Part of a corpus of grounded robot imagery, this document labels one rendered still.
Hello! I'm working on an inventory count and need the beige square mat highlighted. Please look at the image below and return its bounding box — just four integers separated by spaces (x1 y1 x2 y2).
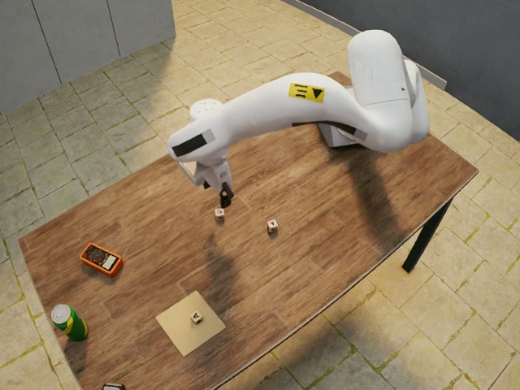
155 290 227 357

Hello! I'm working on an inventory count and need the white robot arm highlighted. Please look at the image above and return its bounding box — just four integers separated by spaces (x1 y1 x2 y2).
167 30 430 187

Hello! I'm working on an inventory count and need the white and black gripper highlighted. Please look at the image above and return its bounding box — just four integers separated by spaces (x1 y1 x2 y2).
202 160 234 209

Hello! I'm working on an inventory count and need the green and yellow drink can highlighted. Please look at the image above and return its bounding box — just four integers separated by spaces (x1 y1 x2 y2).
52 304 88 340

